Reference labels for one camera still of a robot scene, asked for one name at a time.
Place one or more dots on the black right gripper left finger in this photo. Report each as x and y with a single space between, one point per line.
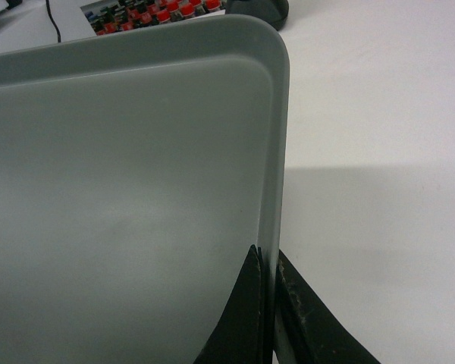
238 336

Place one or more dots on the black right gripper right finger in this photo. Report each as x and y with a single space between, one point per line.
306 331

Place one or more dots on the grey rectangular serving tray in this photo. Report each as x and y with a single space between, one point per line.
136 171

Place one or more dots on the white checkout table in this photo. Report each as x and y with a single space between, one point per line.
368 198

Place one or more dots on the black barcode scanner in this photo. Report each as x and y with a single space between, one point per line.
273 12

